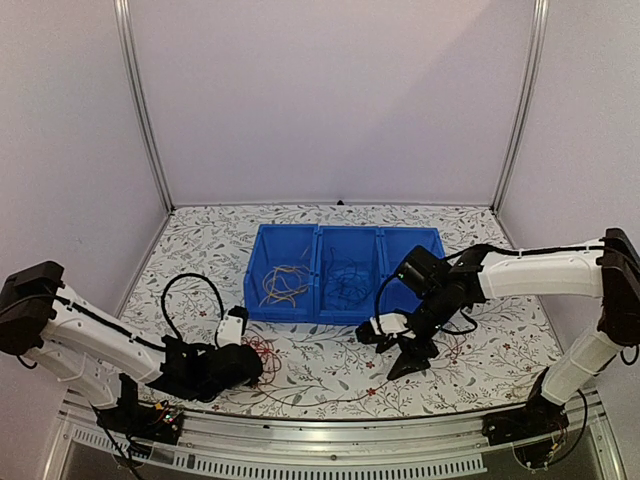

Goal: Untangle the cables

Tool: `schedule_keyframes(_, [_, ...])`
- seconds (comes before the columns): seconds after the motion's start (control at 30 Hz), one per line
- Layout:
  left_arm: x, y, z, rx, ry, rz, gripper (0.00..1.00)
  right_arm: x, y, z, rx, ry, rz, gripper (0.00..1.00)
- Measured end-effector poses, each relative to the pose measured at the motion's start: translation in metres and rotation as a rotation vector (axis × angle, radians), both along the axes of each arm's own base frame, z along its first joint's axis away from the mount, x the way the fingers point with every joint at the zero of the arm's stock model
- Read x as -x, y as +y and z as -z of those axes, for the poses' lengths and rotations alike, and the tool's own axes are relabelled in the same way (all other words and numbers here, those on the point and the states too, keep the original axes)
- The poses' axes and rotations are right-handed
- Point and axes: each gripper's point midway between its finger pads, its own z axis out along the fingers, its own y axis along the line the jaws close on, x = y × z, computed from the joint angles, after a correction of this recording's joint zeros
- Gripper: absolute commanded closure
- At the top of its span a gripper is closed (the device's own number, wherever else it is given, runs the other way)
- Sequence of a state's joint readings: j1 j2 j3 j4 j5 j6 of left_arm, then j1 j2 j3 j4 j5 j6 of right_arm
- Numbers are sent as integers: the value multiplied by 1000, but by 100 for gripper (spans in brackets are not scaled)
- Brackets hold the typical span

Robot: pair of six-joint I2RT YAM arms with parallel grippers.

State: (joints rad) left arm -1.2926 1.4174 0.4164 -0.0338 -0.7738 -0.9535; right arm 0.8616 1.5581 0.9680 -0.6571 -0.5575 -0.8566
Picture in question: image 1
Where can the aluminium corner post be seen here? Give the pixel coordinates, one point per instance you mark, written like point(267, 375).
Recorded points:
point(132, 69)
point(531, 70)

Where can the right aluminium corner post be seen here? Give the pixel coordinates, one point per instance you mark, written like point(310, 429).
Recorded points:
point(531, 70)

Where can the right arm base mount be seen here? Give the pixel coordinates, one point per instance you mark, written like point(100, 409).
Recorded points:
point(536, 431)

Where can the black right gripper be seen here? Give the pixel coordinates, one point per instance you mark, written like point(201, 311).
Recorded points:
point(411, 356)

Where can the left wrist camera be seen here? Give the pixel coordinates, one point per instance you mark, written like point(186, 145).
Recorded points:
point(232, 327)

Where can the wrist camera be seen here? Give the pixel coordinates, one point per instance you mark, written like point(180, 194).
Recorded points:
point(386, 327)
point(232, 327)

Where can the floral tablecloth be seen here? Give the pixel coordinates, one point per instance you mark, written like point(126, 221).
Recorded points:
point(323, 372)

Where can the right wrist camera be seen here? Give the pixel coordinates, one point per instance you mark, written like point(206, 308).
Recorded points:
point(386, 327)

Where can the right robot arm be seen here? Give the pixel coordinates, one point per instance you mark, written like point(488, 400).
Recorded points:
point(606, 268)

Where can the blue plastic bin far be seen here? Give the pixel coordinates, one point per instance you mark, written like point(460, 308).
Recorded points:
point(278, 283)

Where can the blue plastic bin near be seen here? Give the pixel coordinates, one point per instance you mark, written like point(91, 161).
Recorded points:
point(396, 243)

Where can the aluminium front rail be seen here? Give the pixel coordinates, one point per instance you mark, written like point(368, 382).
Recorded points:
point(221, 446)

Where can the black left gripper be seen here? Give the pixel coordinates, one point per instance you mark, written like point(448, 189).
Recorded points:
point(252, 383)

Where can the left aluminium corner post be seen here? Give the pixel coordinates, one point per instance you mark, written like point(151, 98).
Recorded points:
point(132, 69)

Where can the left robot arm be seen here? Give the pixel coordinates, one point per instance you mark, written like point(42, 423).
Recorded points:
point(44, 320)

